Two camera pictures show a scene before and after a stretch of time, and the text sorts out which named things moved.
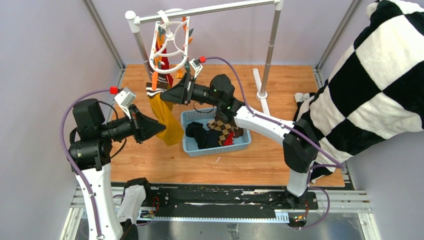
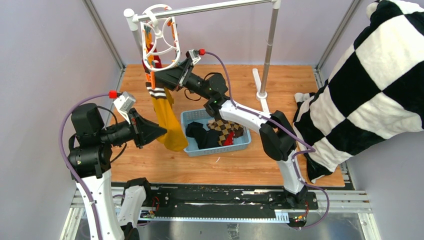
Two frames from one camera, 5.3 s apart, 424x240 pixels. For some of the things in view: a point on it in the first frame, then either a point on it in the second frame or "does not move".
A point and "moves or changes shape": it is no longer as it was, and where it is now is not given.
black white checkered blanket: (376, 94) does not move
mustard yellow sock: (162, 110) moves or changes shape
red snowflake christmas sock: (229, 140) does not move
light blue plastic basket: (204, 116) does not move
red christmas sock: (165, 66) -> (156, 59)
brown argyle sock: (224, 129) does not move
